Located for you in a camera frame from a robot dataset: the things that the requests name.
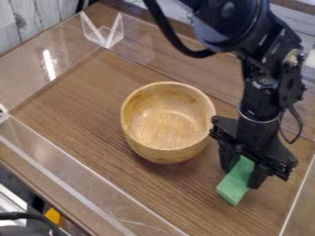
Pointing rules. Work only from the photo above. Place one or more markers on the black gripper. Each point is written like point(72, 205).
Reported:
point(254, 140)

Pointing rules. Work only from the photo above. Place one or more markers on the green rectangular block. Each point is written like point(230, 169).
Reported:
point(233, 187)

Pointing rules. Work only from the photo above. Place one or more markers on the brown wooden bowl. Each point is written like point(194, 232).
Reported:
point(166, 121)

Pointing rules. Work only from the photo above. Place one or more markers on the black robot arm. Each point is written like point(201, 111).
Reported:
point(244, 27)

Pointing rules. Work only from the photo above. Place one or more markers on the yellow tag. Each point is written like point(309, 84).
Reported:
point(54, 216)

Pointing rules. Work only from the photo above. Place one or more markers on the clear acrylic tray wall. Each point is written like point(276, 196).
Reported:
point(86, 198)

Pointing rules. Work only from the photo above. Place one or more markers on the clear acrylic corner bracket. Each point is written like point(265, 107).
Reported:
point(105, 36)

